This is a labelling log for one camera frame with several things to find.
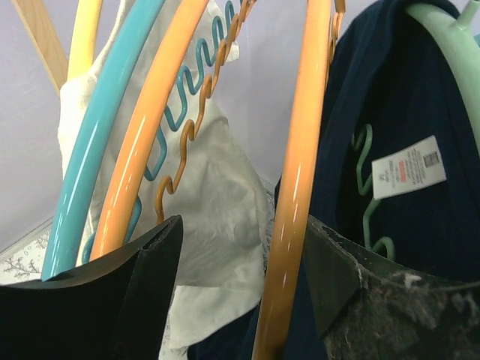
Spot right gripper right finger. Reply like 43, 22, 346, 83
304, 216, 479, 359

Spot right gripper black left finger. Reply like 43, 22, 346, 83
1, 215, 183, 359

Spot orange hanger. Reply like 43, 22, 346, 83
251, 0, 346, 360
90, 1, 254, 260

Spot blue hanger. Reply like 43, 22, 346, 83
40, 1, 172, 281

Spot navy hanging t shirt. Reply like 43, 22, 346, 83
187, 0, 480, 360

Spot white hanging t shirt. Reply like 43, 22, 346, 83
58, 1, 269, 359

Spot pale yellow hanger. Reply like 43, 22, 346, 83
67, 0, 103, 80

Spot mint green hanger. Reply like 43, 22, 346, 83
337, 1, 479, 281

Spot wooden clothes rack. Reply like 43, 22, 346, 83
11, 0, 68, 95

